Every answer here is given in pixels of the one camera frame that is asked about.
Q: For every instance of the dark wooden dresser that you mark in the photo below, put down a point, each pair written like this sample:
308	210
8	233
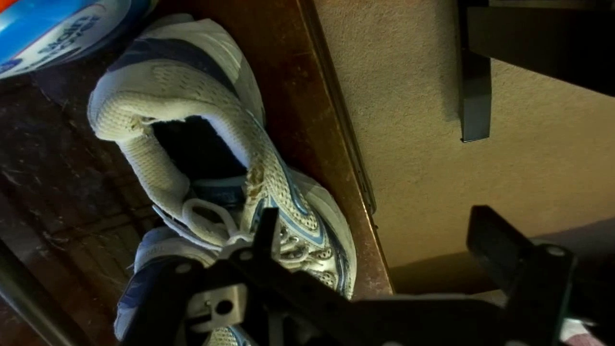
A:
58	179

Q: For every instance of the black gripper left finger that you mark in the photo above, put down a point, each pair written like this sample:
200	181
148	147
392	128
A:
265	237

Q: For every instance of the black metal shoe rack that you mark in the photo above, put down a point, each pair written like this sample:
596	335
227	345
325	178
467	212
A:
31	301

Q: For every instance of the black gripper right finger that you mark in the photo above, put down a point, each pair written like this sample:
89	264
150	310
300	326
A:
511	256

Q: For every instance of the blue spray cleaner bottle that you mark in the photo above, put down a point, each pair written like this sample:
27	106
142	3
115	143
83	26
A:
39	26

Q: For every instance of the grey blue sneaker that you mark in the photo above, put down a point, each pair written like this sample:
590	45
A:
150	256
192	78

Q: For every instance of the black metal frame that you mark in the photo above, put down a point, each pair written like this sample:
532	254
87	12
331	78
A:
475	97

